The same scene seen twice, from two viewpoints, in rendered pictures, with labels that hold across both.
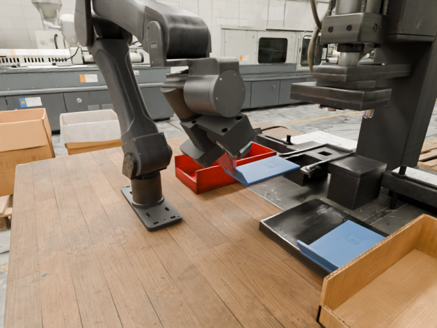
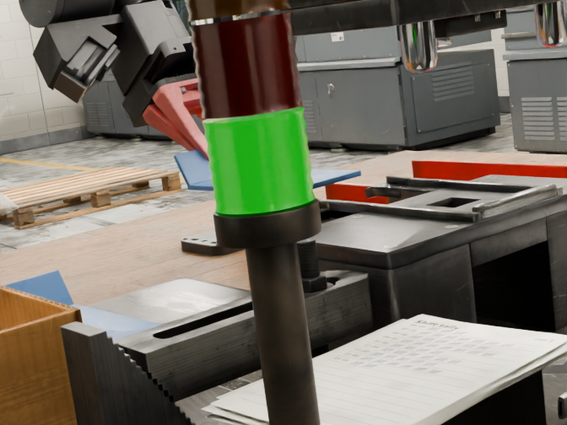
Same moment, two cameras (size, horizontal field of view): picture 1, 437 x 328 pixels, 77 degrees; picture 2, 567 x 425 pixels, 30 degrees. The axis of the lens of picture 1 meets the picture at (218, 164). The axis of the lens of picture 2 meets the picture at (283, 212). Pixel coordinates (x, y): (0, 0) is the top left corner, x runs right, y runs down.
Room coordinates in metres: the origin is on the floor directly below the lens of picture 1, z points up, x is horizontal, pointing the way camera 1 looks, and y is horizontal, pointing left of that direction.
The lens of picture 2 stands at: (0.46, -0.92, 1.12)
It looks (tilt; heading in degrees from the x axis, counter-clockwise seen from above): 11 degrees down; 86
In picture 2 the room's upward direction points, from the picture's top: 7 degrees counter-clockwise
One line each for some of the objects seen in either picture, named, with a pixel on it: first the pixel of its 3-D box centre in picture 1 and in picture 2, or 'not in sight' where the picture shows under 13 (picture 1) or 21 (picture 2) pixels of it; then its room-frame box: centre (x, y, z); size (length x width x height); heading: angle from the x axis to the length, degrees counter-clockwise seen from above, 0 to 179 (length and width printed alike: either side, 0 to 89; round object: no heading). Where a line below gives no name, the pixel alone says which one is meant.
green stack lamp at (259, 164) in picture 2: not in sight; (259, 158); (0.48, -0.53, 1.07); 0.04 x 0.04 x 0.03
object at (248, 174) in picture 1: (260, 163); (262, 164); (0.50, -0.08, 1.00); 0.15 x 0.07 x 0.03; 123
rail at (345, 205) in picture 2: (335, 162); (400, 225); (0.58, -0.27, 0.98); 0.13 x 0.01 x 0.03; 123
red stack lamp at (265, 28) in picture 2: not in sight; (246, 65); (0.48, -0.53, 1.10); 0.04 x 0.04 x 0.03
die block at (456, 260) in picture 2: (329, 172); (453, 279); (0.61, -0.27, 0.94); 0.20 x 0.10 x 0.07; 33
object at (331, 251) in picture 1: (344, 240); (72, 312); (0.35, -0.20, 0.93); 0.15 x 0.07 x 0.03; 127
